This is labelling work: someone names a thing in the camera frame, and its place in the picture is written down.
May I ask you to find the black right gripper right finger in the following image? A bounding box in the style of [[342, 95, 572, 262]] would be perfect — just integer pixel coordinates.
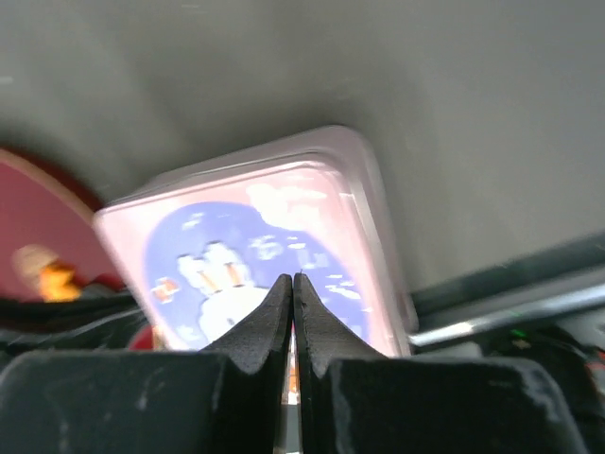
[[293, 274, 587, 453]]

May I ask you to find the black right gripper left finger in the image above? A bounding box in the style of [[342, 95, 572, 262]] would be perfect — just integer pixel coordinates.
[[1, 275, 291, 453]]

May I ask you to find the silver tin lid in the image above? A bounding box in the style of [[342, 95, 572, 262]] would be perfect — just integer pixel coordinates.
[[94, 126, 417, 356]]

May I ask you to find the orange fish cookie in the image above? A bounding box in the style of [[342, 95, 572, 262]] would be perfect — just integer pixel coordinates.
[[39, 262, 82, 303]]

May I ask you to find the red round lacquer tray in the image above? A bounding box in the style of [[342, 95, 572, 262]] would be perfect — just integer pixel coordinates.
[[1, 150, 159, 356]]

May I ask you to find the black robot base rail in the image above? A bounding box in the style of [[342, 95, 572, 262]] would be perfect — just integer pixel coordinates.
[[408, 236, 605, 454]]

